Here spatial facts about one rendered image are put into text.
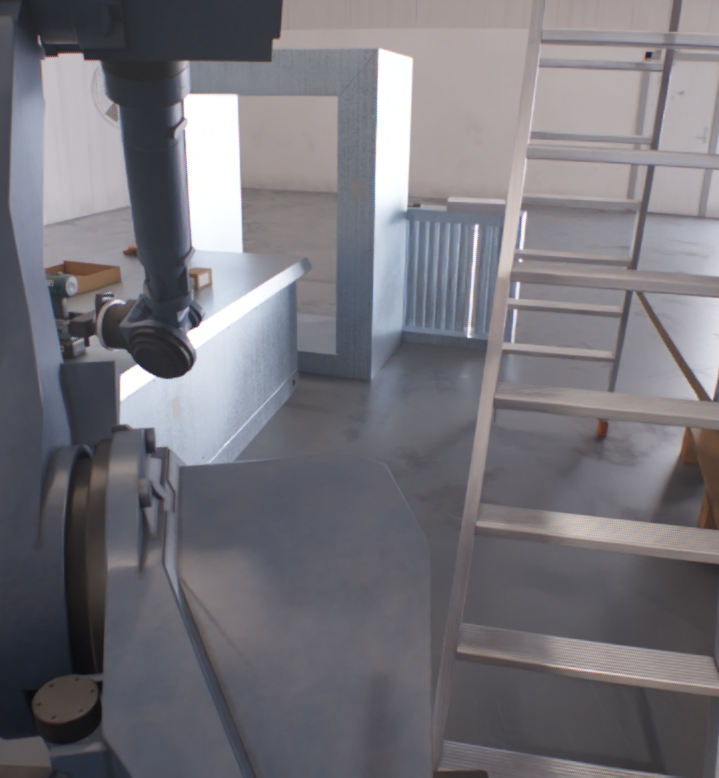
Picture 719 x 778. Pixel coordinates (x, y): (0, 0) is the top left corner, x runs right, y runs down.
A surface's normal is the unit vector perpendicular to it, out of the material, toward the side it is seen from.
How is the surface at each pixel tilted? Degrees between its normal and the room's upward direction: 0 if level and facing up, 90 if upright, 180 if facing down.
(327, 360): 90
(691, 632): 0
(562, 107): 90
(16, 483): 41
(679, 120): 90
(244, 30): 128
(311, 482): 0
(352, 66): 90
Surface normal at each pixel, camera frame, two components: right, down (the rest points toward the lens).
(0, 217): 0.19, -0.21
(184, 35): 0.16, 0.86
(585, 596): 0.02, -0.93
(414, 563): 0.07, -0.80
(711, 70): -0.29, 0.35
